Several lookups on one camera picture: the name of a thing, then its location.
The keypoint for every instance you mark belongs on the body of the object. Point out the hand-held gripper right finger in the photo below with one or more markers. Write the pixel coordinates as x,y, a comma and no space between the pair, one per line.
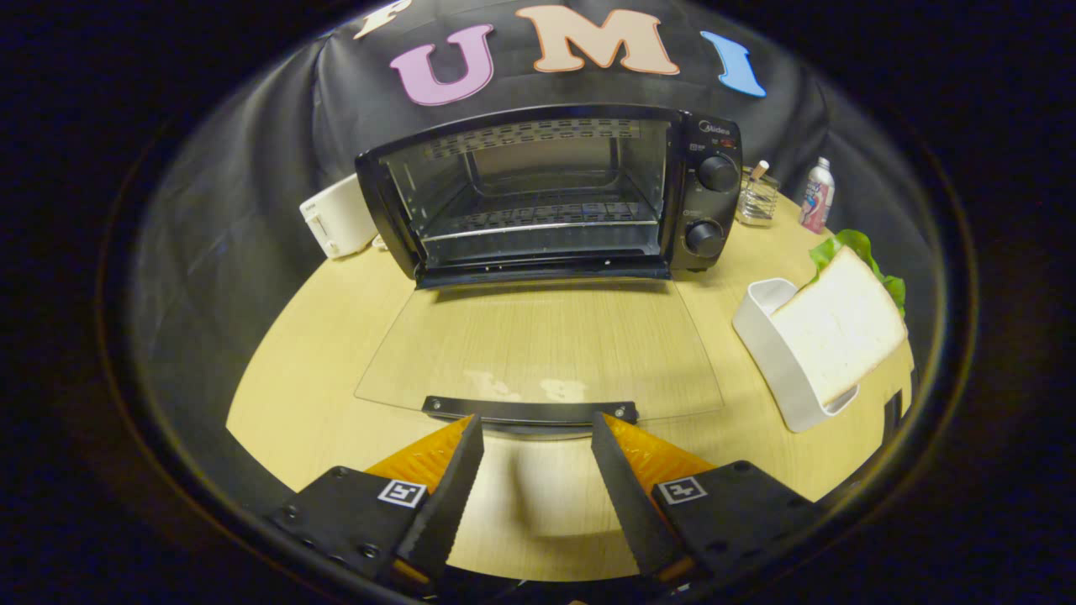
626,496

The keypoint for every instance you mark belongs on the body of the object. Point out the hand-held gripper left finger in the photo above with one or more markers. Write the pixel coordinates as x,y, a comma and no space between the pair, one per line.
445,496

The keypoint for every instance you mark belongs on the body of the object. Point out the lettuce sandwich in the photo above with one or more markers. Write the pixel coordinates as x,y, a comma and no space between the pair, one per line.
841,328

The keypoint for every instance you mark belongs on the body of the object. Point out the black toaster oven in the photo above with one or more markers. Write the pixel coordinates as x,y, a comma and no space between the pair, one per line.
691,206

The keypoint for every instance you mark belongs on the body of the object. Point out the white bread toaster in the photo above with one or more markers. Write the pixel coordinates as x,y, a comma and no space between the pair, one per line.
340,218

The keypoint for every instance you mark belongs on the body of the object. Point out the white rectangular tray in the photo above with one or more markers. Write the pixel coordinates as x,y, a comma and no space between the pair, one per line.
769,340

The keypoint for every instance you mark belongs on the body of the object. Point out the small glass jar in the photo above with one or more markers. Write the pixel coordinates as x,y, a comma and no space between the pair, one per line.
756,206

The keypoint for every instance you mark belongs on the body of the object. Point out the white spray bottle pink label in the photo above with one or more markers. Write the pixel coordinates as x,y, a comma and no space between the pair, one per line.
817,197

